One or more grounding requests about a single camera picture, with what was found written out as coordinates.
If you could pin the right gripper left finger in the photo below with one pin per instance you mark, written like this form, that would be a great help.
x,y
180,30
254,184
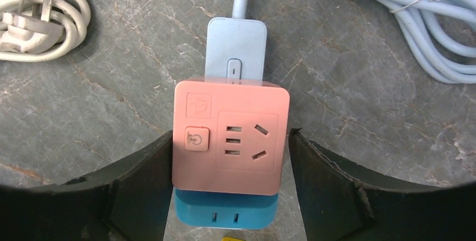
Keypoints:
x,y
126,200

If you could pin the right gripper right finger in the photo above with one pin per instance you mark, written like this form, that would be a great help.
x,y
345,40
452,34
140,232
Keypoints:
x,y
343,200

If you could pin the blue plug adapter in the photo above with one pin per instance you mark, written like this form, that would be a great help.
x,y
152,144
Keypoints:
x,y
225,210

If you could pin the pink cube socket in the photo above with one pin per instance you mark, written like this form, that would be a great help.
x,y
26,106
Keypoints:
x,y
229,135

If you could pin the yellow cube socket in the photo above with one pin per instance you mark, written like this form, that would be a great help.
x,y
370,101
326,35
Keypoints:
x,y
231,239

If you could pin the light blue power strip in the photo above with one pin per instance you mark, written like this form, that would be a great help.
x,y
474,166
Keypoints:
x,y
235,49

